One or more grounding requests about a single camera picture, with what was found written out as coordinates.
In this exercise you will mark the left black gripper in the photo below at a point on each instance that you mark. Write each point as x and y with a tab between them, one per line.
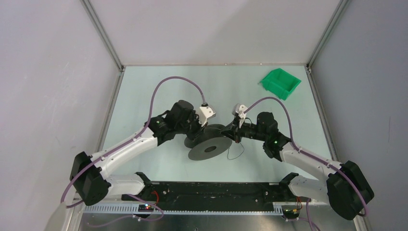
198	131

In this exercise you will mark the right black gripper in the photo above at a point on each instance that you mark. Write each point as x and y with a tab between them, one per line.
235	134

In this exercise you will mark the black cable spool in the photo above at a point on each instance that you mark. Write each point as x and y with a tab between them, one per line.
209	144

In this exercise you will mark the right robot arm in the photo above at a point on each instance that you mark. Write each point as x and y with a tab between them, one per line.
340	185

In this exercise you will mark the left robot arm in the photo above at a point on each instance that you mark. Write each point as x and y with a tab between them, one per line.
92	175

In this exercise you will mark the green plastic bin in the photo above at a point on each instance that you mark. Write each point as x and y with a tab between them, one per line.
280	83

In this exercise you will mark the left circuit board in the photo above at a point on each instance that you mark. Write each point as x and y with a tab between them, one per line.
145	208

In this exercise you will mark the circuit board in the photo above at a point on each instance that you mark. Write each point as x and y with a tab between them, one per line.
290	214
145	208

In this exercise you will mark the right circuit board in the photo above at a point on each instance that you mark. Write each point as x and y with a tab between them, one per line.
290	214

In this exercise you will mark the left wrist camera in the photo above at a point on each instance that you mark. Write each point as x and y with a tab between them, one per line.
205	112

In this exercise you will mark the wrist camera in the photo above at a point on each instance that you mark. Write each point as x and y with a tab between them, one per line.
239	111
205	112

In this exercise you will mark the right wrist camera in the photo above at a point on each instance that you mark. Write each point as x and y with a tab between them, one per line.
239	111

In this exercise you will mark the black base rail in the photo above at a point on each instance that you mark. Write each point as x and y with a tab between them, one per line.
216	196

